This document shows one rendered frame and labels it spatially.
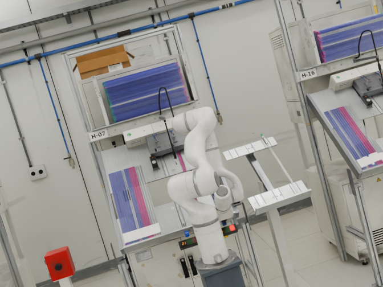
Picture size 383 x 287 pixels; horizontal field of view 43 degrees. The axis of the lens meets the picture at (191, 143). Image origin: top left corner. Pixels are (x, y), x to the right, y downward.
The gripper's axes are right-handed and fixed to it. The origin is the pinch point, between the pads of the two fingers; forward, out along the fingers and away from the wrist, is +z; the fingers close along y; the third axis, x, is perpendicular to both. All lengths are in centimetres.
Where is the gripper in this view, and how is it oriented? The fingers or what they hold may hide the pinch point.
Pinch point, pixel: (223, 220)
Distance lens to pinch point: 276.0
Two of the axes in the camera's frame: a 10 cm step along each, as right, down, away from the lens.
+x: -2.9, -7.6, 5.8
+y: 9.5, -2.8, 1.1
